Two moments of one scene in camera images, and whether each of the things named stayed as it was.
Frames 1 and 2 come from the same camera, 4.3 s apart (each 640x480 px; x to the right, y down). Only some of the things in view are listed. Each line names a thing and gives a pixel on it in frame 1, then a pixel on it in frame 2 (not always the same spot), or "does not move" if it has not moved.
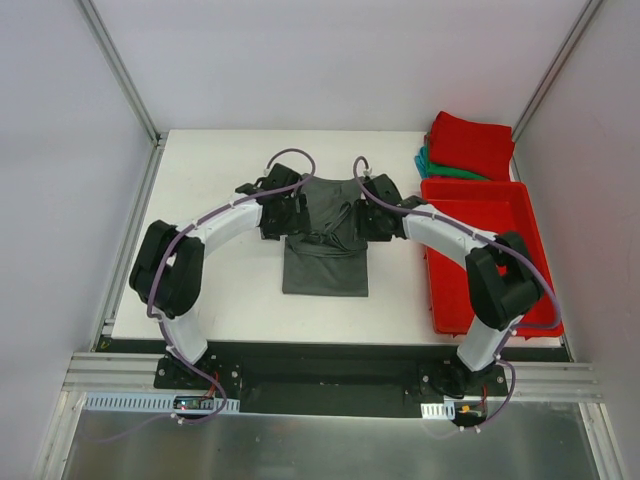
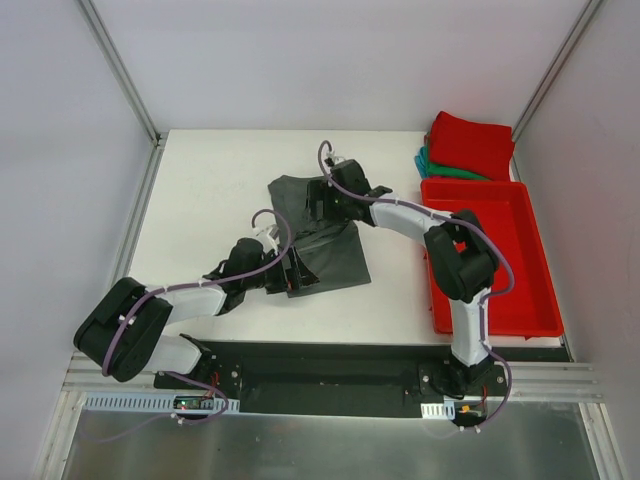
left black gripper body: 298,214 to 292,273
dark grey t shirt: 331,258 does not move
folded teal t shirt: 421,161 does not move
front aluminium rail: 555,381 does not move
